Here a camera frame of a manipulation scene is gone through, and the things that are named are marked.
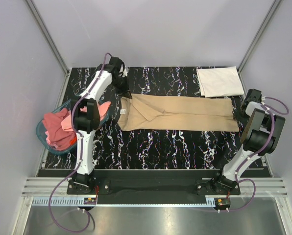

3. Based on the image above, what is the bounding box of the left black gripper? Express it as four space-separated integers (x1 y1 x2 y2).
111 75 132 99

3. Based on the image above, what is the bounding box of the tan t shirt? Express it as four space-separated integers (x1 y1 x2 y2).
118 94 239 132

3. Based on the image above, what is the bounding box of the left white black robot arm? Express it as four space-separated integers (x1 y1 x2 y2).
70 56 132 194

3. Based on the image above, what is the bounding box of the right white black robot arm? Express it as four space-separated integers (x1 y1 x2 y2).
211 89 290 194

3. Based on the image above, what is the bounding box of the folded white t shirt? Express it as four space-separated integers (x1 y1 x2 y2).
196 67 244 98

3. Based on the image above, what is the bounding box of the light pink shirt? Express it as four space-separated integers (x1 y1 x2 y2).
60 101 111 132

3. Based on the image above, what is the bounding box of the orange garment in basket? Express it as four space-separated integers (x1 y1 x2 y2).
70 137 77 145

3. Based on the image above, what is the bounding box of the teal plastic laundry basket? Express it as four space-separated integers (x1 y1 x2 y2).
35 97 112 155

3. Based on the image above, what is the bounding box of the dark pink shirt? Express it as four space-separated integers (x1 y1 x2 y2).
42 108 76 151

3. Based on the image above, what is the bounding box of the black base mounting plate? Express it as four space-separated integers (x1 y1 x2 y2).
67 170 241 206

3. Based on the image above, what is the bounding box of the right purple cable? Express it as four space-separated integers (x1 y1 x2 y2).
192 96 290 212

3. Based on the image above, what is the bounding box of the purple cable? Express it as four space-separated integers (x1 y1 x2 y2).
192 96 290 212
48 52 112 233

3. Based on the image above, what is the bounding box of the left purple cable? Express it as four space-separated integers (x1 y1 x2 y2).
48 52 112 233

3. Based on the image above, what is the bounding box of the right aluminium frame post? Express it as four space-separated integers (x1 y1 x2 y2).
238 0 284 74

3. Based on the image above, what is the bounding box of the aluminium frame post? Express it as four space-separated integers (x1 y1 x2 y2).
23 0 72 76
238 0 284 74

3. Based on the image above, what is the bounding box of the left aluminium frame post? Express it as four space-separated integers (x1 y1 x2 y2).
23 0 72 76

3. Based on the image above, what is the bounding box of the slotted cable duct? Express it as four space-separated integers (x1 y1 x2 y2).
32 196 216 208

